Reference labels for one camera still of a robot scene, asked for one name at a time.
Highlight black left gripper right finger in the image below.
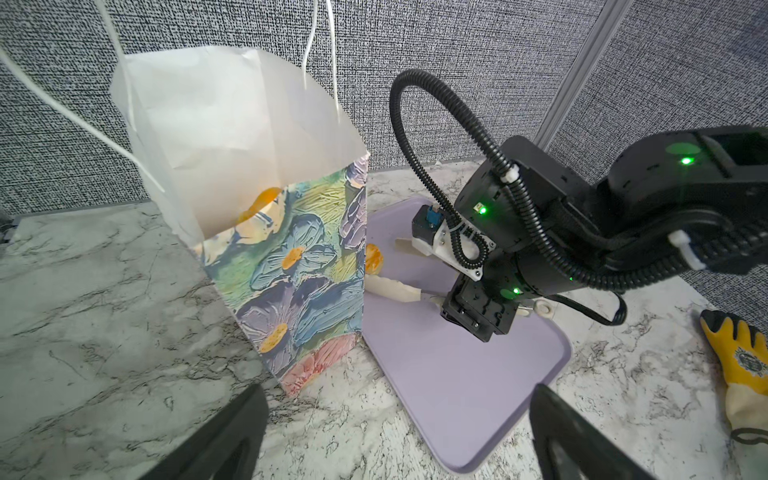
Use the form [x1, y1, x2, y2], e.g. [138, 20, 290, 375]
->
[529, 383, 651, 480]

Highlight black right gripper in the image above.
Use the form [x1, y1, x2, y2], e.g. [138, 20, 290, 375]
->
[441, 274, 518, 342]

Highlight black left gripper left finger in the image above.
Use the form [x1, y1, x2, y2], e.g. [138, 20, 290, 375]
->
[143, 384, 269, 479]

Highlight twisted braid bread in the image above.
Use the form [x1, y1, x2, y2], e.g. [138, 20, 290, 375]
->
[365, 243, 383, 275]

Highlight ring donut bread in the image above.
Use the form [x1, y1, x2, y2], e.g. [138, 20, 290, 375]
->
[237, 187, 282, 224]

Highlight floral paper gift bag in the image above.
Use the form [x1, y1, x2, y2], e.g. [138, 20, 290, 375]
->
[0, 0, 371, 397]

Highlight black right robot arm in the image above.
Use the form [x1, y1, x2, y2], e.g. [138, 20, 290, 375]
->
[389, 69, 767, 342]

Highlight lilac plastic tray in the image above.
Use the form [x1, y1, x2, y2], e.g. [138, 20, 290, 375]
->
[359, 196, 573, 475]

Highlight yellow black work glove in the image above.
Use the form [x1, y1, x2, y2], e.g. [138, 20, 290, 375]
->
[700, 310, 767, 445]

